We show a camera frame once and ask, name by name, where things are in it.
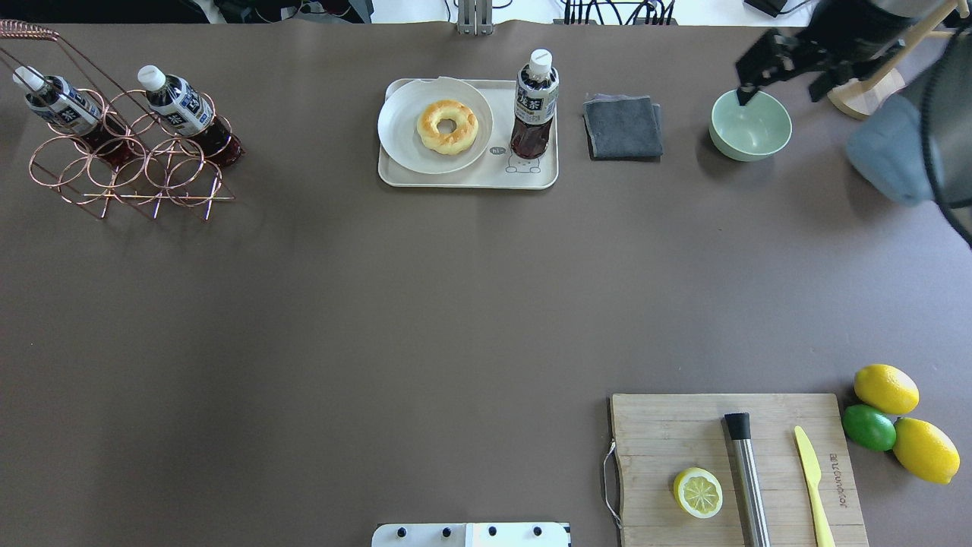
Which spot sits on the grey folded cloth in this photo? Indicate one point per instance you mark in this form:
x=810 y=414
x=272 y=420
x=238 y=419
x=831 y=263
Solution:
x=623 y=127

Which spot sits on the steel muddler black tip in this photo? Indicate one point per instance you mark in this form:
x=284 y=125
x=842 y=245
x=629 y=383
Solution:
x=738 y=428

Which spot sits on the tea bottle in rack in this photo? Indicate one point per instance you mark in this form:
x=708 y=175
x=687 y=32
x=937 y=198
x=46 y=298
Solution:
x=185 y=111
x=58 y=103

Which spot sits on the glazed donut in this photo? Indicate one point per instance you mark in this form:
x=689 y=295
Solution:
x=448 y=127

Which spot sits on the tea bottle right in rack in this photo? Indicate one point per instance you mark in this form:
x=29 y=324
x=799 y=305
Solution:
x=185 y=111

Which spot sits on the bamboo cutting board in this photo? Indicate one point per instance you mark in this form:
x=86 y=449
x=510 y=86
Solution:
x=659 y=435

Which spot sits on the white plate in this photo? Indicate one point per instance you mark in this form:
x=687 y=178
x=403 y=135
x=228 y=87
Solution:
x=397 y=123

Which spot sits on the tea bottle from rack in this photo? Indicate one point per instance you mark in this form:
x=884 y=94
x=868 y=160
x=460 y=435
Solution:
x=536 y=92

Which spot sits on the aluminium camera post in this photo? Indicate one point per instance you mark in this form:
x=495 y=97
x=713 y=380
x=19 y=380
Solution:
x=475 y=17

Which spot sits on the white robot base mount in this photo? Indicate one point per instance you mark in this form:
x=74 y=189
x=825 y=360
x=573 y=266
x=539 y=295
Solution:
x=528 y=533

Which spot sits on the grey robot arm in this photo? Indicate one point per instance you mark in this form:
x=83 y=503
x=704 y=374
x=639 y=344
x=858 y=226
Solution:
x=916 y=146

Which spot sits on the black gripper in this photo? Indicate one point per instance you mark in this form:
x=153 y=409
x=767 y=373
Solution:
x=841 y=30

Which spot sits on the copper wire bottle rack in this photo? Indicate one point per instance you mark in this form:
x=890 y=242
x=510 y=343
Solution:
x=168 y=168

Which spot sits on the yellow lemon outer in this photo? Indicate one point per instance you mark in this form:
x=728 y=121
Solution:
x=925 y=451

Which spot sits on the yellow lemon near board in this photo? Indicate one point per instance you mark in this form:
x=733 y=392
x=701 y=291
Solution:
x=886 y=388

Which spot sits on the beige rabbit tray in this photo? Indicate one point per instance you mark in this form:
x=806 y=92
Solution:
x=497 y=167

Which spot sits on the green bowl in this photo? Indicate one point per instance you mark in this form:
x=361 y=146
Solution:
x=754 y=131

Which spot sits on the green lime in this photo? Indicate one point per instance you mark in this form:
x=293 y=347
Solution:
x=867 y=426

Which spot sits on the half lemon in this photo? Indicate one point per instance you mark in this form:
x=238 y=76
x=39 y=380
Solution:
x=698 y=492

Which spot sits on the yellow plastic knife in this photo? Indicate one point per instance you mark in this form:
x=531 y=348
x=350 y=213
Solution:
x=813 y=476

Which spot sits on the tea bottle rear in rack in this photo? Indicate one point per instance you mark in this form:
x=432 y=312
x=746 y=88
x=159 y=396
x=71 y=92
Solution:
x=58 y=103

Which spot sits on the wooden stand with round base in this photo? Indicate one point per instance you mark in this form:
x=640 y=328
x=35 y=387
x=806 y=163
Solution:
x=866 y=95

